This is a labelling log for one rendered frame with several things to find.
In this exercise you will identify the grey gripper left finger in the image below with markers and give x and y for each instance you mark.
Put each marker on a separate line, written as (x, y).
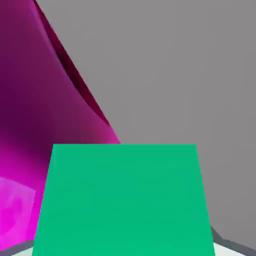
(18, 250)

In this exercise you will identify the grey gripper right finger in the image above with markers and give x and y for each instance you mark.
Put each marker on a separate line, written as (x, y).
(228, 248)

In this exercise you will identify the small green cube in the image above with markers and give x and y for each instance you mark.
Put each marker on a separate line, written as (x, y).
(124, 200)

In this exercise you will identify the small pink cube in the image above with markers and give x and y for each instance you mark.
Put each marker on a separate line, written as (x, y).
(14, 208)

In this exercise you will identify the large magenta box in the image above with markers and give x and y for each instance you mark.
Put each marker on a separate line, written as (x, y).
(40, 100)

